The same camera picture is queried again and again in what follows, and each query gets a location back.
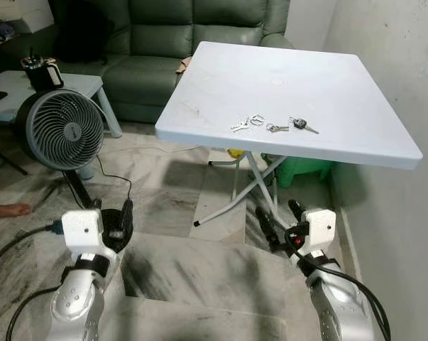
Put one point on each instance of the black-headed car key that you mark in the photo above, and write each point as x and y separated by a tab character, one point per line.
299	123

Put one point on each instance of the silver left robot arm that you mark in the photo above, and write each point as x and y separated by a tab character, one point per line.
75	298

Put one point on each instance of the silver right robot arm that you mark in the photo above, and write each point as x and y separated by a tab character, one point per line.
345	305

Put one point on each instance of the yellow table leg clip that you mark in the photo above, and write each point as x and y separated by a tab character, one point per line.
234	153

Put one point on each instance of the person's bare foot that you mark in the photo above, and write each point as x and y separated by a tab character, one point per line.
8	210

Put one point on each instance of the white plastic folding table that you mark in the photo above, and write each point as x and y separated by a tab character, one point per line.
292	85

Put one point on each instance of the black stand legs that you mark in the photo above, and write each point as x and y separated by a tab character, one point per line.
6	160

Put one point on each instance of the green leather sofa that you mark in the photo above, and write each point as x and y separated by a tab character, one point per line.
157	78

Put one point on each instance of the pale grey side table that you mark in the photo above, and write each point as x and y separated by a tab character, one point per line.
11	84

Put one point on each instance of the black cushion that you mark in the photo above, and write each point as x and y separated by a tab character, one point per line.
82	32

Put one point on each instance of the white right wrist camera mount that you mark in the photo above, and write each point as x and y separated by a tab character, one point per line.
320	231

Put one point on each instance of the grey round pedestal fan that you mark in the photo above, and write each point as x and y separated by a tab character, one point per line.
64	131

